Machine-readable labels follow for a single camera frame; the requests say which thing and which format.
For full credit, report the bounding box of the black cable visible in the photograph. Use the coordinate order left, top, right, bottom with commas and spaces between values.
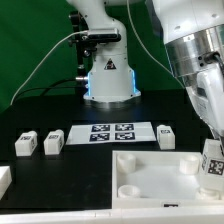
13, 77, 88, 101

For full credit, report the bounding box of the white square tabletop with sockets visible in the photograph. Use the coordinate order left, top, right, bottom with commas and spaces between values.
112, 151, 224, 209

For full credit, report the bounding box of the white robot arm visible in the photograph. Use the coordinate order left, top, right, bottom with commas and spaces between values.
66, 0, 224, 138

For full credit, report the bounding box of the white sheet with AprilTags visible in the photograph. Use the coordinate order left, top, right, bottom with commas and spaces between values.
66, 122, 156, 145

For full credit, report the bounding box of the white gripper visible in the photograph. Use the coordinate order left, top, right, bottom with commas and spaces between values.
186, 68, 224, 139

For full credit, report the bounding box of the white cable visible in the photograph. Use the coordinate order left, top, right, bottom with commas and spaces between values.
9, 30, 90, 106

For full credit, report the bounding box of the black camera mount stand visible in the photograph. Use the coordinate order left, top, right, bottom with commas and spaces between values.
68, 11, 97, 82

